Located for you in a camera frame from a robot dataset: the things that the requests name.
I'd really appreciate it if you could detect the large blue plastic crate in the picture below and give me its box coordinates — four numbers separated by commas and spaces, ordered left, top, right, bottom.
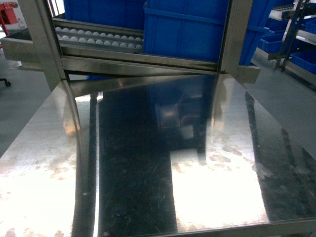
143, 0, 272, 66

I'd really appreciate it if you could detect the blue plastic crate behind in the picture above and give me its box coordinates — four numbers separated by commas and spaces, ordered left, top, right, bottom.
64, 0, 145, 30

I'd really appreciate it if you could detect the stainless steel roller rack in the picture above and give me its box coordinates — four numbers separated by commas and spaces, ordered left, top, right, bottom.
1, 0, 260, 89

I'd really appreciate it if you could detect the small blue bin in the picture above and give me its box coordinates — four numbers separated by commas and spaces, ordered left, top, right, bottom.
259, 34, 283, 53

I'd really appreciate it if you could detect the black office chair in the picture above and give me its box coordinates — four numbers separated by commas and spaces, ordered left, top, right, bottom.
0, 78, 11, 87

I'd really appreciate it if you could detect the red metal table frame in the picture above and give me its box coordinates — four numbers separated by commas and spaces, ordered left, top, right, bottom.
0, 1, 18, 36

